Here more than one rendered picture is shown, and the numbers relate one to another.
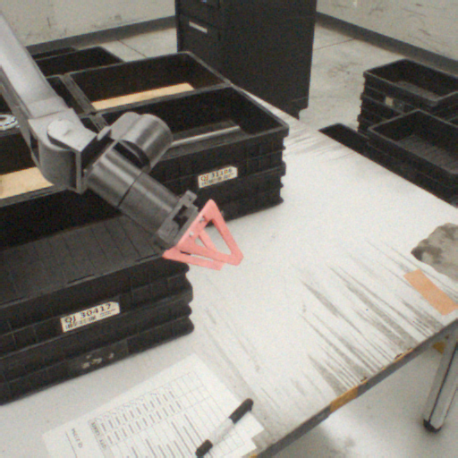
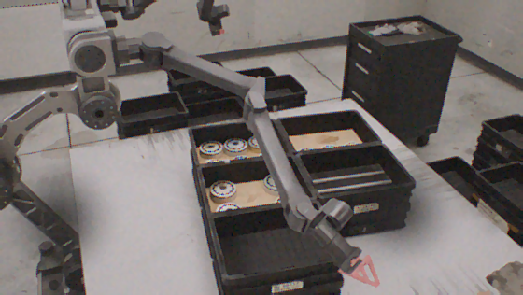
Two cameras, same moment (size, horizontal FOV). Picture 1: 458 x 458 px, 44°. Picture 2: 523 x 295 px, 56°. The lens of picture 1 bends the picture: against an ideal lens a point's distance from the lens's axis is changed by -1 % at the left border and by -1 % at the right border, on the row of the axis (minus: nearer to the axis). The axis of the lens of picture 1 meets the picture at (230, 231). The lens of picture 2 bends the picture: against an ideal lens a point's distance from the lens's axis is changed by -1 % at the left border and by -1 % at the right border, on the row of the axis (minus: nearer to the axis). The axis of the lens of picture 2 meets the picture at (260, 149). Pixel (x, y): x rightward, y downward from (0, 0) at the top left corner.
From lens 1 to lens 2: 63 cm
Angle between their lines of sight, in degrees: 12
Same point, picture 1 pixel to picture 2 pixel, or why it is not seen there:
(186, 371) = not seen: outside the picture
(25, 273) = (250, 252)
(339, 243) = (438, 262)
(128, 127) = (332, 206)
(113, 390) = not seen: outside the picture
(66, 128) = (305, 207)
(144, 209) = (335, 252)
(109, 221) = not seen: hidden behind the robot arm
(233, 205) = (373, 225)
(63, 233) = (271, 230)
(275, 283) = (392, 282)
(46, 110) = (296, 195)
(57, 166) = (297, 223)
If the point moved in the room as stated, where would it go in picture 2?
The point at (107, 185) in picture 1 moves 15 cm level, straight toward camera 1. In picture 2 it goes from (320, 237) to (327, 284)
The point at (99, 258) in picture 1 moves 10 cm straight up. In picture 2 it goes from (291, 251) to (293, 230)
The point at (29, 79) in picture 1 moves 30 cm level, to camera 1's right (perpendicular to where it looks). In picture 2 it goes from (288, 175) to (402, 193)
